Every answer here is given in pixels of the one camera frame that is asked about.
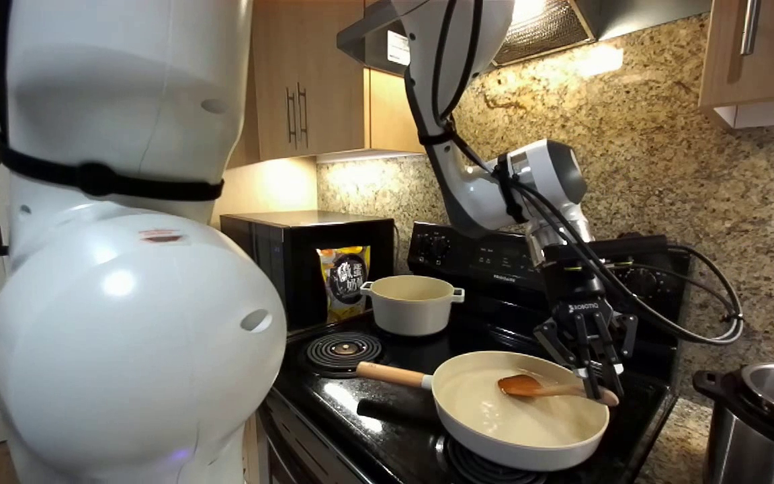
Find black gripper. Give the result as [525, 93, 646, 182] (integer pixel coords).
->
[535, 245, 637, 397]

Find wooden spatula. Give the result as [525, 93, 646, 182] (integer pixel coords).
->
[498, 373, 622, 405]

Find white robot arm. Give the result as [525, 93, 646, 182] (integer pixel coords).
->
[0, 0, 287, 484]

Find stainless steel pressure cooker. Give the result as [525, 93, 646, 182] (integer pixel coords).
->
[695, 362, 774, 484]

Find yellow black snack bag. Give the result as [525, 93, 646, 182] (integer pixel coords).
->
[318, 245, 371, 323]

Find black microwave oven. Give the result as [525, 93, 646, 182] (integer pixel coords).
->
[220, 213, 395, 327]

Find black electric stove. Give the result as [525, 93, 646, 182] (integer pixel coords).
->
[261, 222, 677, 484]

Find right upper wooden cabinet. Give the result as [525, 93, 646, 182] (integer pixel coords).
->
[703, 0, 774, 128]

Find wooden cabinet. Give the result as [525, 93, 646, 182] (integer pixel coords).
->
[231, 0, 419, 166]
[703, 0, 774, 128]

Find steel range hood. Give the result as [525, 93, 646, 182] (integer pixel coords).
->
[336, 0, 711, 75]

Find left upper wooden cabinet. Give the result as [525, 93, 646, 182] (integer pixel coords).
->
[231, 0, 419, 166]

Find white frying pan wooden handle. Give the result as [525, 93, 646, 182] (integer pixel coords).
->
[355, 349, 610, 471]

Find white pot with handles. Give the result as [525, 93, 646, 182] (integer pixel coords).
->
[360, 275, 466, 337]

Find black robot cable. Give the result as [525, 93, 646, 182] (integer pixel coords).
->
[404, 0, 751, 349]

